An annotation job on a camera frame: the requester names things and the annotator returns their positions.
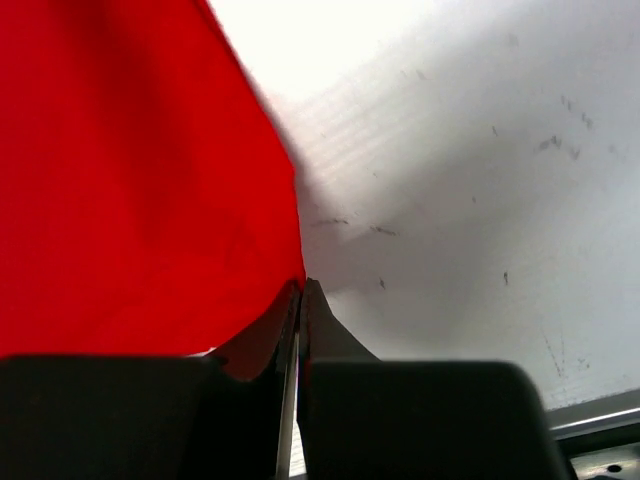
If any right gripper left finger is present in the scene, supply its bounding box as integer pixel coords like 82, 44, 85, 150
1, 283, 300, 479

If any red t shirt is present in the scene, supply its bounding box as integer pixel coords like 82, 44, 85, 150
1, 1, 305, 355

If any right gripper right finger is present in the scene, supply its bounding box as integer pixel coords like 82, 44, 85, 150
297, 279, 572, 479

